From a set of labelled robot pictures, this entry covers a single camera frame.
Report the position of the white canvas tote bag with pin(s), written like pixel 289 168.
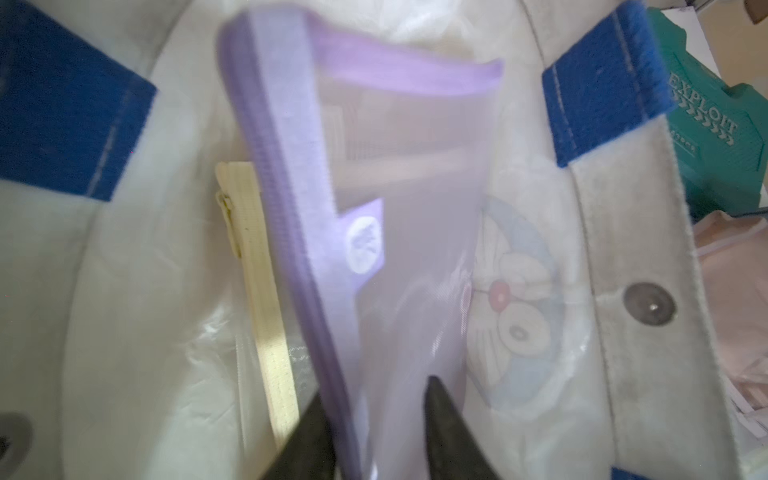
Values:
pixel 126 347

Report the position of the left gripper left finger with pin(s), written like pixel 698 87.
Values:
pixel 309 452

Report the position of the purple mesh pencil pouch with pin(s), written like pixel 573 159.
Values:
pixel 372 161

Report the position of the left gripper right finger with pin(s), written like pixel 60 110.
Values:
pixel 451 450

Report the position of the green plastic tool case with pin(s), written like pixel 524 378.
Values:
pixel 719 131

